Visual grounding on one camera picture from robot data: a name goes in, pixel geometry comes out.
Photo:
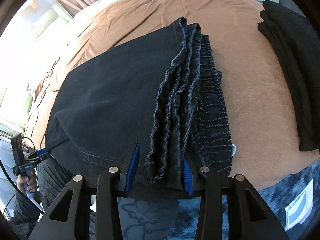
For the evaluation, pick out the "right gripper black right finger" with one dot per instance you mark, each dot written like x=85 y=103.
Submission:
x=229 y=206

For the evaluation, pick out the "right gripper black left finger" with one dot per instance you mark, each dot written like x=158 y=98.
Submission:
x=68 y=215

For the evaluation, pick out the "black denim pants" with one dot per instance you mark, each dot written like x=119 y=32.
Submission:
x=161 y=91

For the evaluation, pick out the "person left hand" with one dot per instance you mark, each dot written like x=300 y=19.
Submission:
x=28 y=181

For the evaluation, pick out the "brown bed blanket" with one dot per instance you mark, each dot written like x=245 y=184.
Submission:
x=260 y=110

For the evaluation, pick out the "blue patterned garment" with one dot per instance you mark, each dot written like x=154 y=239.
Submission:
x=294 y=200

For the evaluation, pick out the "folded black clothes stack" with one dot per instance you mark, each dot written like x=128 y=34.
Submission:
x=296 y=45

